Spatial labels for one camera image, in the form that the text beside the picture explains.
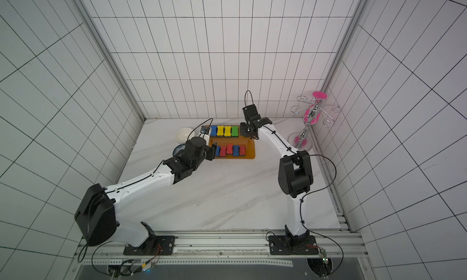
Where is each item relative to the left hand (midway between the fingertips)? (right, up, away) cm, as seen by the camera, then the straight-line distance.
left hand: (208, 144), depth 84 cm
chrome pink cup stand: (+52, +1, +19) cm, 55 cm away
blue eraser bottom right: (+13, -5, +17) cm, 22 cm away
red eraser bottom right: (+17, -5, +17) cm, 25 cm away
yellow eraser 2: (+9, +6, +9) cm, 14 cm away
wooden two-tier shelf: (+7, +1, +9) cm, 11 cm away
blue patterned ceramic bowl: (-20, -3, +16) cm, 26 cm away
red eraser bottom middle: (+9, -4, +17) cm, 20 cm away
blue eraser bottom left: (+5, -2, -8) cm, 10 cm away
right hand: (+15, +8, +12) cm, 20 cm away
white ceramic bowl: (-20, +4, +24) cm, 32 cm away
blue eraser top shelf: (+1, +6, +10) cm, 12 cm away
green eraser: (+13, +5, +9) cm, 16 cm away
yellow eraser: (+5, +7, +11) cm, 14 cm away
